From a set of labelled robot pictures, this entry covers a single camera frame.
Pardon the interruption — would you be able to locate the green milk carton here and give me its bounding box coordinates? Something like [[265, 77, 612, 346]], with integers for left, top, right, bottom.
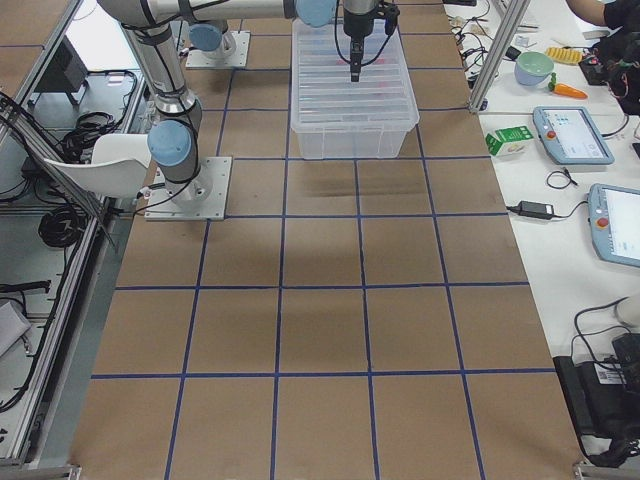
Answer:
[[485, 125, 534, 157]]

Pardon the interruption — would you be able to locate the teach pendant upper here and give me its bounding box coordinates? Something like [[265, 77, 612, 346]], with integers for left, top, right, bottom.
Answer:
[[532, 106, 615, 166]]

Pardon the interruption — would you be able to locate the teach pendant lower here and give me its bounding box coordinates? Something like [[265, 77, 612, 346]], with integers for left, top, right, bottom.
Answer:
[[587, 184, 639, 267]]

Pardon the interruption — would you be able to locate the aluminium frame post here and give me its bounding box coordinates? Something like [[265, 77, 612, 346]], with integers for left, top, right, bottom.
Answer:
[[468, 0, 530, 114]]

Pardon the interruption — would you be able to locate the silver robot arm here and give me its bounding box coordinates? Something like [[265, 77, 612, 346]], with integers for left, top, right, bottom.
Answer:
[[189, 20, 236, 60], [99, 0, 400, 199]]

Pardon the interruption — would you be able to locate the white plastic chair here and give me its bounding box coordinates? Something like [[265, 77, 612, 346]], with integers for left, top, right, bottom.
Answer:
[[45, 134, 151, 198]]

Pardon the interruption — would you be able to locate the green bowl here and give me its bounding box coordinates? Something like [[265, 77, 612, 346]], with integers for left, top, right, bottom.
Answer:
[[514, 51, 554, 86]]

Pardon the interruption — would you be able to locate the clear plastic storage box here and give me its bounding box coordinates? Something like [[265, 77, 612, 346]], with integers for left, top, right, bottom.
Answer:
[[291, 20, 419, 160]]

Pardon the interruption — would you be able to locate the teach pendant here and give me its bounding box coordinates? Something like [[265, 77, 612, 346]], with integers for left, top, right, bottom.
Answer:
[[532, 106, 615, 166], [587, 184, 639, 267]]

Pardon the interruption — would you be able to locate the black power adapter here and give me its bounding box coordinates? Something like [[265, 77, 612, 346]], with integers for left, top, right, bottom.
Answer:
[[507, 200, 555, 220]]

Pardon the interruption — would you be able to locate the toy carrot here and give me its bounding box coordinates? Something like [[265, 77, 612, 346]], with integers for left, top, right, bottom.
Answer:
[[547, 73, 588, 100]]

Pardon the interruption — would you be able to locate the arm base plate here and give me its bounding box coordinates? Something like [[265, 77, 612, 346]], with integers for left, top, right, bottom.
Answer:
[[186, 25, 251, 70], [143, 157, 232, 221]]

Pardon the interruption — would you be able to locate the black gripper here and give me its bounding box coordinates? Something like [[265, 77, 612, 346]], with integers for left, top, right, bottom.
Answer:
[[343, 0, 399, 83]]

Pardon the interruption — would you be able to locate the toy corn yellow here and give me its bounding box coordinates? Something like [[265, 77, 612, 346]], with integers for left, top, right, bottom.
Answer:
[[545, 47, 584, 65]]

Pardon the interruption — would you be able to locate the clear plastic box lid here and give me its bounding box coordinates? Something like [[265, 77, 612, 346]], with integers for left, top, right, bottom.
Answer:
[[291, 20, 419, 132]]

